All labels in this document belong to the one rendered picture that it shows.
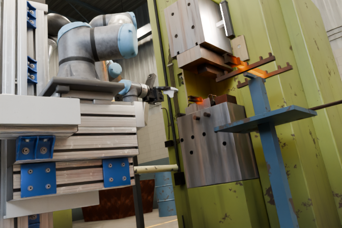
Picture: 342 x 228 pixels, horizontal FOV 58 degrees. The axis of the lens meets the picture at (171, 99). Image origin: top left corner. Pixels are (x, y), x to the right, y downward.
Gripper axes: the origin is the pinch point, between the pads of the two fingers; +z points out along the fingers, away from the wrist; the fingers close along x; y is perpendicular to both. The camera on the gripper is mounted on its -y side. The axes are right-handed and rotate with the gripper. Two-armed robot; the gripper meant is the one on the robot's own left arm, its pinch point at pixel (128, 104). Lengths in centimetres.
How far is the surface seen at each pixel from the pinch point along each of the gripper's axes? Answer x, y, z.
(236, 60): -74, -29, -38
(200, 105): -46.5, -6.3, 8.8
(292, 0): -123, 69, -2
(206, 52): -56, 27, -7
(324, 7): -305, 532, 317
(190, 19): -50, 46, -23
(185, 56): -42, 27, -8
